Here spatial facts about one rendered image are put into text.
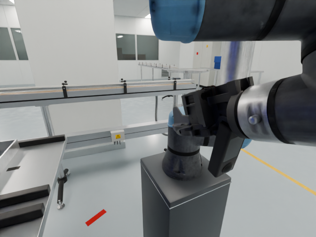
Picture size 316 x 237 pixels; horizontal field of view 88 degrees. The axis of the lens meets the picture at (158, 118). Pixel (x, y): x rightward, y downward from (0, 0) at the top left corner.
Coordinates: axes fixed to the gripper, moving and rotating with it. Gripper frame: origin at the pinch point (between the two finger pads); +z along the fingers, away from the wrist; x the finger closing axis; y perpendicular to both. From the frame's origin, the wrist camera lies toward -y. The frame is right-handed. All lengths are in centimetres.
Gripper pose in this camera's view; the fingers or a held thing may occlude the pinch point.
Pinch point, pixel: (181, 126)
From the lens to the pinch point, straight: 41.6
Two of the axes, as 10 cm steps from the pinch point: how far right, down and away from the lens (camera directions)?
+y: -2.4, -9.7, -0.6
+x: -8.9, 2.4, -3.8
